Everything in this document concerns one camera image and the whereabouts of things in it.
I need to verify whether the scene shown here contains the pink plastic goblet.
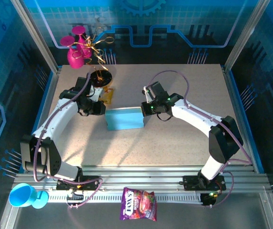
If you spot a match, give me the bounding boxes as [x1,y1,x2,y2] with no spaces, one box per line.
[60,35,84,70]
[71,25,93,59]

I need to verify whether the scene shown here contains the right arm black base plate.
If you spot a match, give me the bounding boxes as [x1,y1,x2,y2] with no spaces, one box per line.
[182,175,227,191]

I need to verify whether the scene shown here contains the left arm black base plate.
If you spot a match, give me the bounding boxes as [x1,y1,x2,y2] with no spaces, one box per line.
[56,175,103,191]

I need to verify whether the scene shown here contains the aluminium frame rail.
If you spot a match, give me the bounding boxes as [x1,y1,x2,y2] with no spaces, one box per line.
[13,166,272,194]

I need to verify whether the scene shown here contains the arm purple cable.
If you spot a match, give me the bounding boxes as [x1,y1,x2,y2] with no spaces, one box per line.
[33,73,103,210]
[147,70,253,208]

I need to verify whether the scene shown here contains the yellow snack packet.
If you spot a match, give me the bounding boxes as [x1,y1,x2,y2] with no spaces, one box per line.
[99,87,115,105]

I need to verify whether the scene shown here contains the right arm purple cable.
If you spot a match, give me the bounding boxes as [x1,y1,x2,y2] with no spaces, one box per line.
[147,70,253,208]

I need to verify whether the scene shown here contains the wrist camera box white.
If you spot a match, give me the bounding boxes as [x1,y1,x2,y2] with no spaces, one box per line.
[142,86,152,103]
[88,84,101,102]

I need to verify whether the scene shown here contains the purple candy bag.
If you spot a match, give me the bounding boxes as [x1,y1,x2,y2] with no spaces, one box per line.
[119,187,158,222]

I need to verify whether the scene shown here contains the aluminium table side rail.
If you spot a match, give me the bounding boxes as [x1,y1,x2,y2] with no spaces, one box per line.
[222,65,264,174]
[19,66,63,174]

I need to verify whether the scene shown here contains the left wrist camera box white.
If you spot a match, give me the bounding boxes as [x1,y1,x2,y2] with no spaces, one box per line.
[88,84,101,102]

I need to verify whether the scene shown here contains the blue plastic goblet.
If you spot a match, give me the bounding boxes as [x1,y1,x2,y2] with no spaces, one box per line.
[9,183,49,210]

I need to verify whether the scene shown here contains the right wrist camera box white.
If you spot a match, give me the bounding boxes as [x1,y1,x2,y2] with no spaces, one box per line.
[142,86,152,103]

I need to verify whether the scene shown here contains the small black controller board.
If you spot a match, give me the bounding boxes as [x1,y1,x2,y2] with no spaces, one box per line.
[66,189,84,209]
[201,192,217,208]

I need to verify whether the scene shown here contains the aluminium frame post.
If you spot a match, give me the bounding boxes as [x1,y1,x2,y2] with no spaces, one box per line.
[10,0,63,73]
[224,0,273,72]

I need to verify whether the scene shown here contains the white slotted cable duct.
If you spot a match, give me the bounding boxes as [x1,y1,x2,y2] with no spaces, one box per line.
[48,192,203,204]

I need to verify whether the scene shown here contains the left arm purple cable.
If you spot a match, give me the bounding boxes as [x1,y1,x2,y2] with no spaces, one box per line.
[33,73,103,210]

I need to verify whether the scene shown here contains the blue paper box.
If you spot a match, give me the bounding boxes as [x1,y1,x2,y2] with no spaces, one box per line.
[104,106,149,131]

